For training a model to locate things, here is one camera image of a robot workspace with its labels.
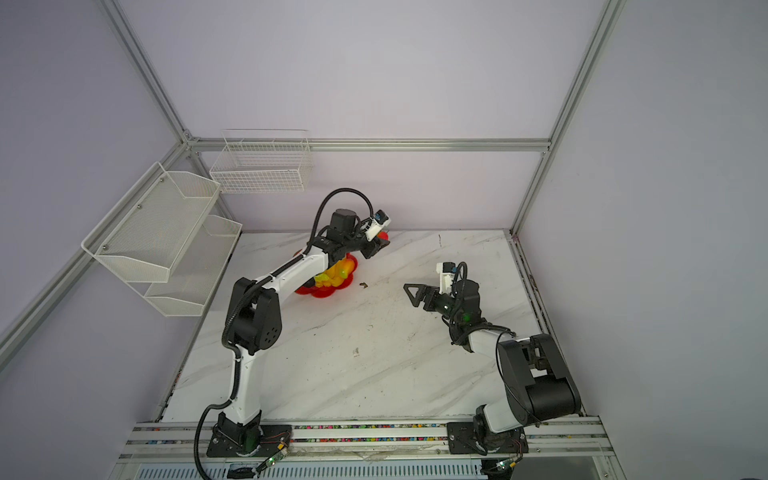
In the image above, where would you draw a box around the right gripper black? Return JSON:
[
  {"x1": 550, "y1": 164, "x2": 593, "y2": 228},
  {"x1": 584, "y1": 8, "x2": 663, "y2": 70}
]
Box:
[{"x1": 403, "y1": 284, "x2": 463, "y2": 325}]

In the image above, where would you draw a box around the yellow fake banana bunch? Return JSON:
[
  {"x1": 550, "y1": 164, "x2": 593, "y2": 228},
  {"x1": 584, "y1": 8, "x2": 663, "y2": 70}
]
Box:
[{"x1": 314, "y1": 255, "x2": 357, "y2": 288}]

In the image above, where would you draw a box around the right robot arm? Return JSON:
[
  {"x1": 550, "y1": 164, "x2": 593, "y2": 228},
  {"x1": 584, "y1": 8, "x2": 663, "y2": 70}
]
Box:
[{"x1": 403, "y1": 280, "x2": 582, "y2": 455}]

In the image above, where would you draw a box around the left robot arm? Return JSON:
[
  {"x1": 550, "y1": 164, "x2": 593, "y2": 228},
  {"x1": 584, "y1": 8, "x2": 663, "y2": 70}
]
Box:
[{"x1": 214, "y1": 209, "x2": 390, "y2": 456}]

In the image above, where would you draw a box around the red flower-shaped fruit bowl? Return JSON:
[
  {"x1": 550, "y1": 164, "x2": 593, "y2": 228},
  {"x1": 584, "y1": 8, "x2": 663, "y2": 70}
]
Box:
[{"x1": 295, "y1": 254, "x2": 358, "y2": 298}]

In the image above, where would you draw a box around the white mesh two-tier shelf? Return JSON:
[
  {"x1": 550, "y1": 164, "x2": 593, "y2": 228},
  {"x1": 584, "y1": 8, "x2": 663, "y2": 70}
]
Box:
[{"x1": 81, "y1": 163, "x2": 242, "y2": 317}]

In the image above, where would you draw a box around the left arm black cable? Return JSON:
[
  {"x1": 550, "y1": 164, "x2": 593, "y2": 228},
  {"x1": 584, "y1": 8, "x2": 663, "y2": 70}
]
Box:
[{"x1": 193, "y1": 187, "x2": 376, "y2": 480}]

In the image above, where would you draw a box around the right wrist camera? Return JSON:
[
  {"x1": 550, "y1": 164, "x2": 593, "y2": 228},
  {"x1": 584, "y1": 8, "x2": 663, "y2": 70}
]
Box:
[{"x1": 436, "y1": 262, "x2": 457, "y2": 295}]

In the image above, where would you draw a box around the white wire basket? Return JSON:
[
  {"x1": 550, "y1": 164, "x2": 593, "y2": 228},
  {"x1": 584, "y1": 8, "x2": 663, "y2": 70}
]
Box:
[{"x1": 209, "y1": 129, "x2": 314, "y2": 194}]

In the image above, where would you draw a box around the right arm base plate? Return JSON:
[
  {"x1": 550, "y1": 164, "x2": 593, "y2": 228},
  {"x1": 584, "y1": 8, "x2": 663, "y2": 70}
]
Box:
[{"x1": 446, "y1": 422, "x2": 529, "y2": 456}]

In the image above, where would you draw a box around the aluminium frame rail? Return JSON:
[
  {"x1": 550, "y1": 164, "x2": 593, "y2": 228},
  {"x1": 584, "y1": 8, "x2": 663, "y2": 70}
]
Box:
[{"x1": 118, "y1": 416, "x2": 616, "y2": 464}]

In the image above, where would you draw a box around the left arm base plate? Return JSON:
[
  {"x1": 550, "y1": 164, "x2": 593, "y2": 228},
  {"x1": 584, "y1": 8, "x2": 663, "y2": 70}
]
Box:
[{"x1": 206, "y1": 424, "x2": 293, "y2": 458}]

